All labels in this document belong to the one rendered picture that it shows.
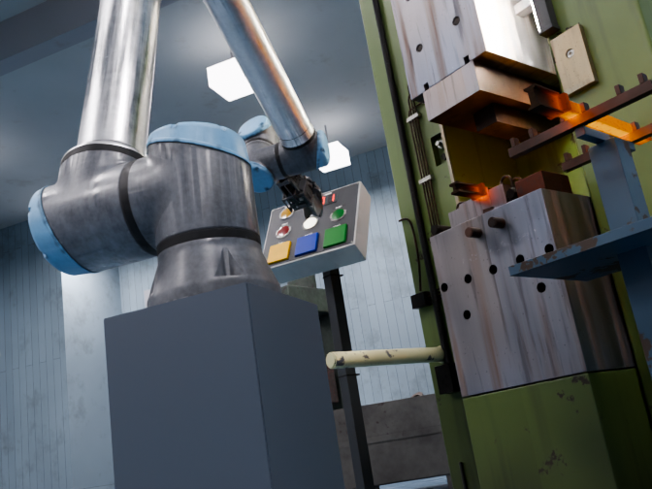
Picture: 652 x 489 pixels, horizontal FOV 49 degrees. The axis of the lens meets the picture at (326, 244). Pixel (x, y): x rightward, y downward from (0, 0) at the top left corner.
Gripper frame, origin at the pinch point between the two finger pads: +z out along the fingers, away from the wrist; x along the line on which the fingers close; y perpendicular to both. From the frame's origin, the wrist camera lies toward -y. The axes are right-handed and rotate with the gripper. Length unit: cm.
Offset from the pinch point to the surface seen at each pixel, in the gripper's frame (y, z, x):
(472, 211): 6.3, 11.1, 42.9
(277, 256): 2.6, 10.1, -19.8
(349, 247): 6.0, 11.9, 4.8
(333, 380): -267, 447, -257
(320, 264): 6.0, 15.2, -6.9
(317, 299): -339, 395, -255
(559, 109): 35, -35, 75
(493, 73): -28, -6, 57
